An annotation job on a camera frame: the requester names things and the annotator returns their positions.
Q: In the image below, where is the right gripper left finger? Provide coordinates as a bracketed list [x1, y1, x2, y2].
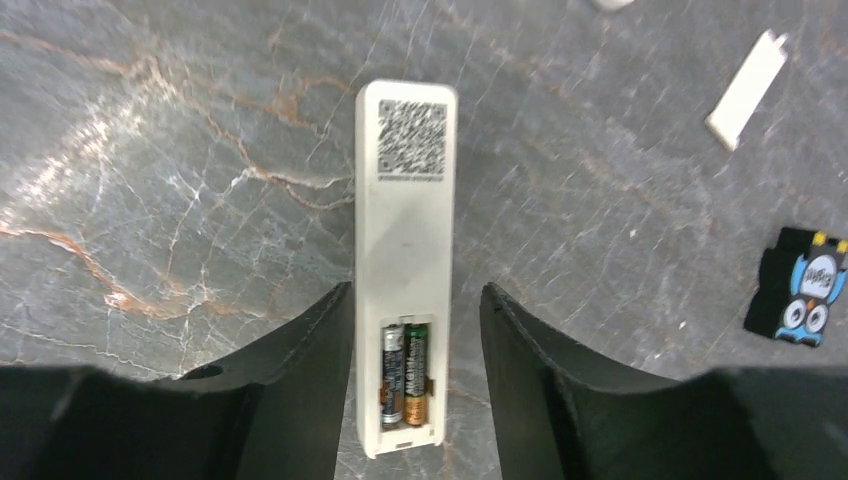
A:
[1, 282, 354, 479]

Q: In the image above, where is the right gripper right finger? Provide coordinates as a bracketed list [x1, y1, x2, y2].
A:
[479, 283, 847, 479]

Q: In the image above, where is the silver black AAA battery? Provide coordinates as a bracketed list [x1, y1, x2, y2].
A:
[381, 324, 404, 425]

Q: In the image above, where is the green gold AAA battery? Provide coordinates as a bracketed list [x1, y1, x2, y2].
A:
[404, 324, 429, 427]

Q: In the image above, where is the slim white remote control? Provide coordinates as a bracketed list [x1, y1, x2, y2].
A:
[354, 79, 458, 458]

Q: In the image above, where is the white battery cover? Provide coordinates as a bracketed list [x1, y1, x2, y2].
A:
[705, 29, 788, 152]

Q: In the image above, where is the white remote with buttons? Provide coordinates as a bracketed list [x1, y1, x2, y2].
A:
[591, 0, 634, 12]

